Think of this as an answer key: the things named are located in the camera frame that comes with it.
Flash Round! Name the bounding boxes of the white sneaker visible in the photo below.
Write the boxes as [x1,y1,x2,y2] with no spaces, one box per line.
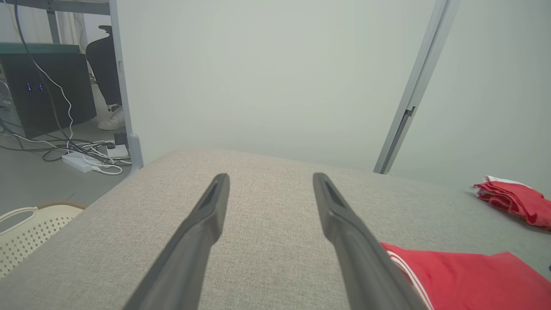
[97,105,126,131]

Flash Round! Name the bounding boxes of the red shorts with white stripe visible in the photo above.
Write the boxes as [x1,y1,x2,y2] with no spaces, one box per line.
[471,175,551,232]

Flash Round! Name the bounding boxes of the cream perforated laundry basket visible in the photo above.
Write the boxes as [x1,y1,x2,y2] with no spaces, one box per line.
[0,201,87,279]

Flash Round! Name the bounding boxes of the thin white cable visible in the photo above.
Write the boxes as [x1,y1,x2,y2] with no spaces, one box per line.
[32,60,74,153]

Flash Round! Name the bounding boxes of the plain grey partition post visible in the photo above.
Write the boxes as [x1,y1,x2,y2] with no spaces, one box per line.
[108,0,145,173]

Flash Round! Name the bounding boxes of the white power strip with cables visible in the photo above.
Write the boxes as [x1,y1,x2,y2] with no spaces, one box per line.
[0,121,130,166]

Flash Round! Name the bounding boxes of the red basketball jersey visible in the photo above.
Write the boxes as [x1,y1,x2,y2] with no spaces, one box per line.
[381,241,551,310]

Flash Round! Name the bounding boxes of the black trouser leg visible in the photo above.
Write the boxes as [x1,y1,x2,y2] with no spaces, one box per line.
[85,25,123,107]

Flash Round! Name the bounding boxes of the black computer case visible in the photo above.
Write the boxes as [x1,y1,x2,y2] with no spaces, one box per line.
[0,52,97,139]

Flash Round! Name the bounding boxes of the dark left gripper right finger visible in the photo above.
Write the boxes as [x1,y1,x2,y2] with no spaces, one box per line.
[313,173,427,310]

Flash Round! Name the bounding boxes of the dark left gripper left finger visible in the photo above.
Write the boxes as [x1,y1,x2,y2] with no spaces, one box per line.
[123,173,230,310]

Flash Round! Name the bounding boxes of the grey partition post with slot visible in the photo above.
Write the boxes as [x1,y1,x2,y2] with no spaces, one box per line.
[374,0,462,175]

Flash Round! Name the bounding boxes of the white looped cable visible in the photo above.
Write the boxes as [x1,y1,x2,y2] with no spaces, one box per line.
[90,163,124,176]

